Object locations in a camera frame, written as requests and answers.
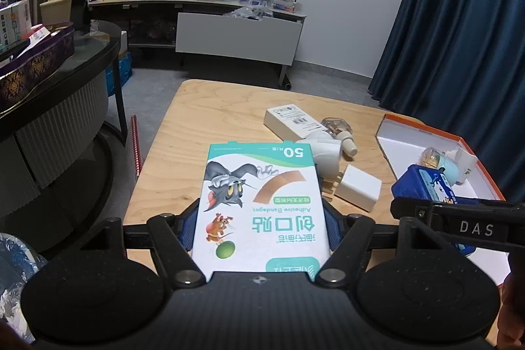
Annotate cartoon adhesive bandage box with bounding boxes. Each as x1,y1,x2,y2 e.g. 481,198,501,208
192,143,334,285

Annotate white medicine boxes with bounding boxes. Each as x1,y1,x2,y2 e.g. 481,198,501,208
0,0,32,49

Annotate red stick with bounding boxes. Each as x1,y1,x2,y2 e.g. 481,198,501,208
130,114,143,181

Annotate clear glass refill bottle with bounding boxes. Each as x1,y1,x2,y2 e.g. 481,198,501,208
321,116,358,162

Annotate tan cardboard box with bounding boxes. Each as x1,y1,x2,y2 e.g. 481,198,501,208
39,0,75,28

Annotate orange-rimmed white box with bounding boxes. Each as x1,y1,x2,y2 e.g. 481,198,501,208
375,113,507,204

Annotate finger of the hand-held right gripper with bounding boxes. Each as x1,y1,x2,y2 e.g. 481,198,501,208
389,196,449,233

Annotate white plug-in heater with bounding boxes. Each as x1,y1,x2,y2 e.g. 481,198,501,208
305,130,344,179

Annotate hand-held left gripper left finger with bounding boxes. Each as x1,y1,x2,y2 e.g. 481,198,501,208
84,199,206,289

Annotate blue and white cartons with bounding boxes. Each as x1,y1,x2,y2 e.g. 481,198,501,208
106,30,134,97

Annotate white television console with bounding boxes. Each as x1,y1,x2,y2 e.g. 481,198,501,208
87,0,307,69

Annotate purple patterned tin box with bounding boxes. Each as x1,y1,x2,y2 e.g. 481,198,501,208
0,21,76,118

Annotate clear crumpled plastic bag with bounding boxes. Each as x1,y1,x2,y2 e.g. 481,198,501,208
0,232,49,344

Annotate blue cartoon box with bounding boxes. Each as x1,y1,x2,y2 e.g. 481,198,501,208
391,165,481,257

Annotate blue curtain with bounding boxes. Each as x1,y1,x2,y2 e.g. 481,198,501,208
366,0,525,207

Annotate person's right hand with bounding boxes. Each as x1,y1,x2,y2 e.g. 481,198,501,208
495,252,525,350

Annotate pile of small packets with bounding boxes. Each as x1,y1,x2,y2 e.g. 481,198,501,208
238,0,297,13

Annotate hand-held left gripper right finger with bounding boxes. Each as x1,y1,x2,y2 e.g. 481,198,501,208
316,198,439,288

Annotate white plug-in device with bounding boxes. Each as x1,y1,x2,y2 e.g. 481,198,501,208
445,147,479,187

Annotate white charger adapter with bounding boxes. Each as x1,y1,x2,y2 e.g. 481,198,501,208
333,164,383,214

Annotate light blue toothpick holder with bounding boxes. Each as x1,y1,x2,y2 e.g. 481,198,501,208
417,147,457,187

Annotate round black coffee table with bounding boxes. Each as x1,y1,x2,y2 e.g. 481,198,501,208
0,19,142,256

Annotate white rectangular carton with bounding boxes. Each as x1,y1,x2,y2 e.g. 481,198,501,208
263,103,323,140

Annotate clutter of clear bags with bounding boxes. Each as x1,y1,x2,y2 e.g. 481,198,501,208
222,5,274,21

